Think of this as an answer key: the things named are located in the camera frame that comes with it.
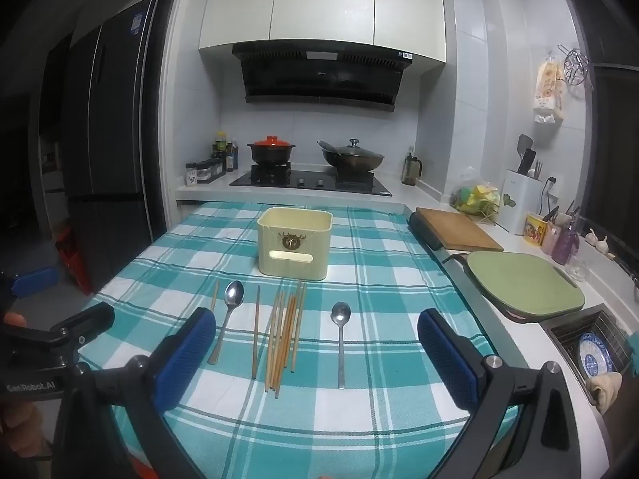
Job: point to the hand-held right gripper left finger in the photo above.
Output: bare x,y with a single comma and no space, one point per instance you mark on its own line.
184,354

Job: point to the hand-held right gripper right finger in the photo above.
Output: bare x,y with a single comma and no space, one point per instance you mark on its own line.
442,354

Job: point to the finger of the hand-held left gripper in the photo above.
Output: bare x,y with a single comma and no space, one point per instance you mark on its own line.
30,284
85,324

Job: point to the slim wooden chopstick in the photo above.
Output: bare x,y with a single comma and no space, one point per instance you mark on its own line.
256,332
215,293

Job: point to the steel spoon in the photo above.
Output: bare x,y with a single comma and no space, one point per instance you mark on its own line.
232,293
341,315

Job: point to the bundle of wooden chopsticks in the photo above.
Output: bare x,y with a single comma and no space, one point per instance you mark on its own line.
284,339

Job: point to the cream utensil box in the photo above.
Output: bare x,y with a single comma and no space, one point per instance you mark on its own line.
294,244

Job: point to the person's left hand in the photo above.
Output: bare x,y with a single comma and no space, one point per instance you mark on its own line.
20,426

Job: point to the red box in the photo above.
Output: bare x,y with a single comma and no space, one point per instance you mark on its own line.
75,264

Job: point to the teal plaid tablecloth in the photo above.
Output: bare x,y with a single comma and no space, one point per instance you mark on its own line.
379,284

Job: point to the green cutting board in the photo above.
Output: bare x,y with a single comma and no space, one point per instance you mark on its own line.
524,284

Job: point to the kitchen sink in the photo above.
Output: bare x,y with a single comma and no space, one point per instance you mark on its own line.
564,334

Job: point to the wooden cutting board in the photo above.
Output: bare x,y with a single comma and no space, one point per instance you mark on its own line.
459,229

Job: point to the blue patterned plate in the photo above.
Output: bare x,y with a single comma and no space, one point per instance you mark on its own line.
595,357

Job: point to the yellow printed cup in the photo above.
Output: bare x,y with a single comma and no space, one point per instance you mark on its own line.
535,232

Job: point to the pink cup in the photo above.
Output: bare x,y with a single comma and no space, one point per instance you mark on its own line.
550,239

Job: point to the clear glass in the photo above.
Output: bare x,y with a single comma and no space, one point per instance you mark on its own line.
578,268

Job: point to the plastic bag with yellow contents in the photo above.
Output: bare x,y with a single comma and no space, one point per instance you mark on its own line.
477,197

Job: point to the purple bottle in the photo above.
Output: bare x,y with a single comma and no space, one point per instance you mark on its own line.
565,247

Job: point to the beige cloth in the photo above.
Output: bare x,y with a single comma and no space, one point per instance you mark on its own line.
604,391

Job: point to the dark refrigerator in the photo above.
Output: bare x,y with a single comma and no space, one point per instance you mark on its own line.
110,134

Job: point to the white utensil holder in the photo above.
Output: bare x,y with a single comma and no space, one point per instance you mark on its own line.
519,202

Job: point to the white-label spice jar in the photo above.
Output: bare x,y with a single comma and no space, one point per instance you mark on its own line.
191,174

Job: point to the dark glass kettle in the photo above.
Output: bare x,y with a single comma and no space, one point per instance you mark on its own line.
411,169

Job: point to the garlic bulbs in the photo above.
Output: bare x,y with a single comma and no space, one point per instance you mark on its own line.
599,244

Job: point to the dark sauce bottle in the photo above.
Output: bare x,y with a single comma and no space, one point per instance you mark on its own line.
231,157

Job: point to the black kitchen utensil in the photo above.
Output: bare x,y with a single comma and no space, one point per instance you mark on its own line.
526,162

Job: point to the yellow-capped oil bottle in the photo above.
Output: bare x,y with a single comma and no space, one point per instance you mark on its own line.
221,147

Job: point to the black gas hob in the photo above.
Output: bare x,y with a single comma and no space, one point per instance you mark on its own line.
309,179

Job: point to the wok with glass lid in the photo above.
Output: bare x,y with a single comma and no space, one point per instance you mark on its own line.
352,157

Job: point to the clay pot with orange lid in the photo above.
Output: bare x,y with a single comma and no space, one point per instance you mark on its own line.
271,150

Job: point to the grey spatula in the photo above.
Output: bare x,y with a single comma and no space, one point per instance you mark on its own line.
523,142

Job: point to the hanging printed bag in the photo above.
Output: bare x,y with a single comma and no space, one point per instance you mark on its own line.
549,92

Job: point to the black range hood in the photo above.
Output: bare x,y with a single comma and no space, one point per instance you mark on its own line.
324,75

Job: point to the wall socket with plug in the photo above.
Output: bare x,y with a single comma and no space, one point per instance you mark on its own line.
550,185

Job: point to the white wall cabinet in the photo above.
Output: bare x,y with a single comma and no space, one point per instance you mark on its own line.
324,5

